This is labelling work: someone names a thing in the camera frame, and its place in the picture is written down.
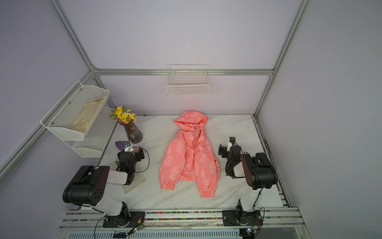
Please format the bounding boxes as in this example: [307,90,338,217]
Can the pink hooded jacket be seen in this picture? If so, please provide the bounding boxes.
[159,111,220,198]

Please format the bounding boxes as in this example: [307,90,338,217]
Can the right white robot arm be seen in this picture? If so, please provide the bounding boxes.
[218,144,279,224]

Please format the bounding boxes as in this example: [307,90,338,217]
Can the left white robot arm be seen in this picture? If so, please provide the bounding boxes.
[63,146,147,227]

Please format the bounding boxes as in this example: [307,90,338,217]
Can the purple garden trowel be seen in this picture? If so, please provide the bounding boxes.
[115,141,126,151]

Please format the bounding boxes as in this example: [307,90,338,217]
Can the beige work glove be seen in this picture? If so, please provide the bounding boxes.
[121,173,146,194]

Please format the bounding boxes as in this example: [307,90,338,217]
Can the dark glass vase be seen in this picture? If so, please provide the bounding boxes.
[123,121,143,144]

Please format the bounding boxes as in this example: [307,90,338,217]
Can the lower white mesh shelf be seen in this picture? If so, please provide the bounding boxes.
[72,107,116,158]

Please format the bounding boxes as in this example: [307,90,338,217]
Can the white mesh shelf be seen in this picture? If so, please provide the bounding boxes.
[72,107,116,158]
[40,81,109,141]

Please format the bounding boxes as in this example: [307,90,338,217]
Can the yellow flower bouquet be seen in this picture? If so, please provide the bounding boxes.
[110,106,137,124]

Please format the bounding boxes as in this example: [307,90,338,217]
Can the beige cloth in shelf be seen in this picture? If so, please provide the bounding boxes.
[70,96,105,133]

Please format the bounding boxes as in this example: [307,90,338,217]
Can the upper white mesh shelf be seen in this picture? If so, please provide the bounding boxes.
[40,81,109,141]

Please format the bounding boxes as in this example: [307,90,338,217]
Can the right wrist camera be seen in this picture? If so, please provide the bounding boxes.
[227,136,236,152]

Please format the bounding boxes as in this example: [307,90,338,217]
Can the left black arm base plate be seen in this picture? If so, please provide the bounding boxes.
[102,211,146,228]

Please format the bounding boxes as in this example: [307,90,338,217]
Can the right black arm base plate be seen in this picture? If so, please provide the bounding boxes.
[222,210,263,226]

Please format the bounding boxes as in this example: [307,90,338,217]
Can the white wire wall basket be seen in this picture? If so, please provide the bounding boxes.
[165,64,210,97]

